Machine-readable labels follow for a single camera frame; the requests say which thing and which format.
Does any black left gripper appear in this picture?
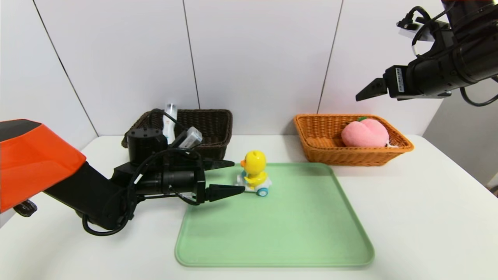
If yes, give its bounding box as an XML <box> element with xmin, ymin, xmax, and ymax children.
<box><xmin>161</xmin><ymin>156</ymin><xmax>245</xmax><ymax>205</ymax></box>

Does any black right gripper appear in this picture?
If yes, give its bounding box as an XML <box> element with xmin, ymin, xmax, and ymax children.
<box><xmin>355</xmin><ymin>49</ymin><xmax>458</xmax><ymax>102</ymax></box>

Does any yellow duck scooter toy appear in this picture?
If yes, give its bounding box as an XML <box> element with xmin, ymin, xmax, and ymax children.
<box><xmin>237</xmin><ymin>150</ymin><xmax>273</xmax><ymax>197</ymax></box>

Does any pink plush peach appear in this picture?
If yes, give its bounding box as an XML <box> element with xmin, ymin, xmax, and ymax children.
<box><xmin>341</xmin><ymin>116</ymin><xmax>398</xmax><ymax>149</ymax></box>

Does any white cylindrical bottle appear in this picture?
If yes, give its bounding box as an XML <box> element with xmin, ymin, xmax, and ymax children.
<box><xmin>163</xmin><ymin>103</ymin><xmax>179</xmax><ymax>145</ymax></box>

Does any dark brown wicker basket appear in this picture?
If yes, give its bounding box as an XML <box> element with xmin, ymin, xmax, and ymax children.
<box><xmin>121</xmin><ymin>109</ymin><xmax>233</xmax><ymax>160</ymax></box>

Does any orange wicker basket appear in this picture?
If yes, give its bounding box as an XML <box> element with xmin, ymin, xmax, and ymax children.
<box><xmin>294</xmin><ymin>114</ymin><xmax>414</xmax><ymax>167</ymax></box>

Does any green plastic tray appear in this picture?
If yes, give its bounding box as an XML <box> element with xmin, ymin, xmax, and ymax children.
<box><xmin>175</xmin><ymin>162</ymin><xmax>375</xmax><ymax>268</ymax></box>

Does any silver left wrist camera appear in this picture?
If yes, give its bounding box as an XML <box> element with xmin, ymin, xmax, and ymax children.
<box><xmin>171</xmin><ymin>126</ymin><xmax>203</xmax><ymax>149</ymax></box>

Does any black right camera cable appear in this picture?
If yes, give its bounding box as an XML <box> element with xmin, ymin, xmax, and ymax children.
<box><xmin>405</xmin><ymin>5</ymin><xmax>452</xmax><ymax>59</ymax></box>

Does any black camera cable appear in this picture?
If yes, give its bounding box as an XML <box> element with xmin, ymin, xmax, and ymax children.
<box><xmin>149</xmin><ymin>108</ymin><xmax>187</xmax><ymax>135</ymax></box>
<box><xmin>405</xmin><ymin>5</ymin><xmax>452</xmax><ymax>59</ymax></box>

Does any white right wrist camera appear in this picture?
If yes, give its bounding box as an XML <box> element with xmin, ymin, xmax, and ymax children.
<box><xmin>396</xmin><ymin>19</ymin><xmax>433</xmax><ymax>42</ymax></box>

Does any black left camera cable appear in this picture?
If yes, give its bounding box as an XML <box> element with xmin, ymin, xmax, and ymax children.
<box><xmin>149</xmin><ymin>108</ymin><xmax>187</xmax><ymax>135</ymax></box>

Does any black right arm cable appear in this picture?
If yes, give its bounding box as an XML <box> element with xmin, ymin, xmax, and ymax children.
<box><xmin>459</xmin><ymin>86</ymin><xmax>498</xmax><ymax>107</ymax></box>

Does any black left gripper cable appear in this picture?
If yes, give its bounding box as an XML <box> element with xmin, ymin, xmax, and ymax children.
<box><xmin>82</xmin><ymin>148</ymin><xmax>203</xmax><ymax>236</ymax></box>

